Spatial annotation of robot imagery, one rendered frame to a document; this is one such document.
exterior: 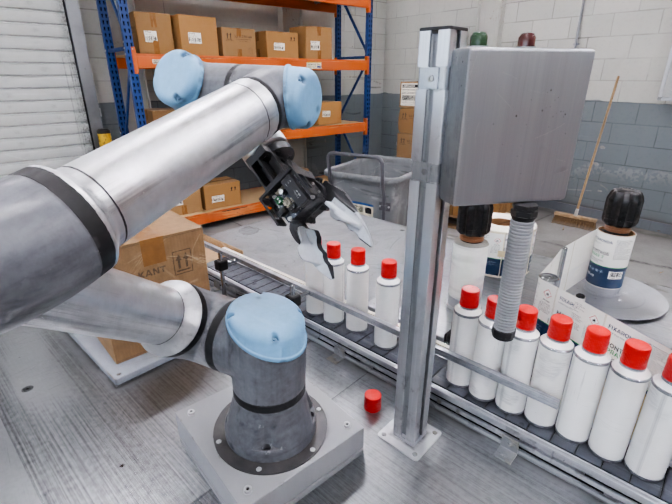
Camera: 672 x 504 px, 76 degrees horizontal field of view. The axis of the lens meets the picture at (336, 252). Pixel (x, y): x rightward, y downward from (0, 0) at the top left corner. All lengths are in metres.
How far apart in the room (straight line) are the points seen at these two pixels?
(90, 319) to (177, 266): 0.51
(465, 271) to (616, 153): 4.33
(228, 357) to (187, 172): 0.32
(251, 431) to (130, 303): 0.27
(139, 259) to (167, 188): 0.62
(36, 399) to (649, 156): 5.10
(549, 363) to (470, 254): 0.39
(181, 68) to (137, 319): 0.32
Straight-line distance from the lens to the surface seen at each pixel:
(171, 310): 0.64
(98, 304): 0.55
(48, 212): 0.35
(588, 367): 0.78
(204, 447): 0.78
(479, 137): 0.58
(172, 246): 1.03
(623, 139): 5.32
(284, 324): 0.63
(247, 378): 0.66
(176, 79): 0.63
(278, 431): 0.71
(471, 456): 0.86
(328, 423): 0.80
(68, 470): 0.93
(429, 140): 0.62
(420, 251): 0.66
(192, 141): 0.43
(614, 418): 0.81
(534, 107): 0.61
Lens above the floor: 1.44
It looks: 22 degrees down
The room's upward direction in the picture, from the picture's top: straight up
